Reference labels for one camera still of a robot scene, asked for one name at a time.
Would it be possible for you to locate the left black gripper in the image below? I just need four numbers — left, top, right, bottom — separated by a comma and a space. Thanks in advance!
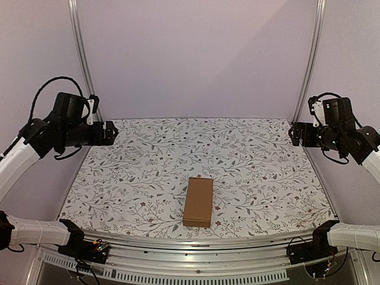
61, 120, 118, 147

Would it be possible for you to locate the brown cardboard box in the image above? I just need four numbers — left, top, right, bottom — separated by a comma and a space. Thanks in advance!
182, 178, 213, 228

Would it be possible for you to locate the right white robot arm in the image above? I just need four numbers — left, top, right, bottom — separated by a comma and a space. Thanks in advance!
289, 93, 379, 259

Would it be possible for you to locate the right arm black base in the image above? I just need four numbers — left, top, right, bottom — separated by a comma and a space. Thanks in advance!
286, 220, 339, 265

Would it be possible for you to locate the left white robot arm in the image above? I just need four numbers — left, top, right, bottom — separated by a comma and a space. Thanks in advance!
1, 92, 118, 258

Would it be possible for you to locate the floral patterned table mat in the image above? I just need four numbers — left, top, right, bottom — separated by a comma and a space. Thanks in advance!
59, 118, 335, 239

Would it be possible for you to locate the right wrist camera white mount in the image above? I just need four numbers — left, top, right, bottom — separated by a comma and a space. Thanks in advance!
308, 96, 326, 127

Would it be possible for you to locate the left black braided cable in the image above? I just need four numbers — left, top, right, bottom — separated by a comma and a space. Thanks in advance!
28, 77, 84, 122

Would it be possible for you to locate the left aluminium frame post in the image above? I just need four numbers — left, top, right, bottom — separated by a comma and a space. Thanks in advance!
67, 0, 103, 122

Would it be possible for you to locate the aluminium frame post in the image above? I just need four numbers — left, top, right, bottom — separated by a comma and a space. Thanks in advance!
291, 0, 326, 124
67, 0, 103, 122

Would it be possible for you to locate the right aluminium frame post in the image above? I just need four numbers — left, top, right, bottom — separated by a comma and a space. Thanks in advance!
291, 0, 326, 124

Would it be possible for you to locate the aluminium front rail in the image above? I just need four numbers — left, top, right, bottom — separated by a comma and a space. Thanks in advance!
23, 230, 369, 285

